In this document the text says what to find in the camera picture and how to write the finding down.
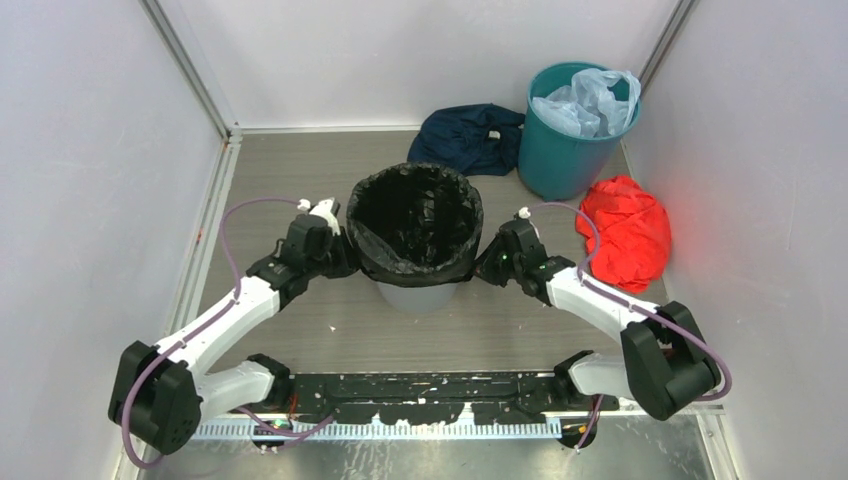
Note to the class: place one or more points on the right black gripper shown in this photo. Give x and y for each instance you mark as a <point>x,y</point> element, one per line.
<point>484,265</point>

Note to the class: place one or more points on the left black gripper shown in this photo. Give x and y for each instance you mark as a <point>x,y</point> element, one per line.
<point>349,260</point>

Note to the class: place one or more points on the grey translucent trash bin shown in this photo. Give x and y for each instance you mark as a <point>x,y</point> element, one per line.
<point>417,300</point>

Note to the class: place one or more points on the black trash bag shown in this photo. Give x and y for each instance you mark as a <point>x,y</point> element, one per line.
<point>415,225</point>

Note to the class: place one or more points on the teal plastic bucket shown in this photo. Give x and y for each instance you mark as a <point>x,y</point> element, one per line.
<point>556,166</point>

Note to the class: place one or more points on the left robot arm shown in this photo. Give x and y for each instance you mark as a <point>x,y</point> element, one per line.
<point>163,392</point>

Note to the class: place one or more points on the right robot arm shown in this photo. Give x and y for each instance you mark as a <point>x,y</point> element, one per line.
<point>664,364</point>

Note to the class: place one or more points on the dark navy cloth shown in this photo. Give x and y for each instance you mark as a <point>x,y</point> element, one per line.
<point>474,140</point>

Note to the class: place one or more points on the red cloth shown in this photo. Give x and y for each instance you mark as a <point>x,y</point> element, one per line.
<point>628,231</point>

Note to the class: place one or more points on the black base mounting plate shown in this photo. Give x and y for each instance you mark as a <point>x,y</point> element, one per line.
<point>425,398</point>

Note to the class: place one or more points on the light blue plastic bag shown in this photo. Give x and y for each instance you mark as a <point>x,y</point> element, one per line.
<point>597,104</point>

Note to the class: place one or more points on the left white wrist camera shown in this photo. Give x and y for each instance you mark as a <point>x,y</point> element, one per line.
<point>326,208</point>

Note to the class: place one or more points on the aluminium frame rail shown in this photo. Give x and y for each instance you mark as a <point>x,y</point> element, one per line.
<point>193,278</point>

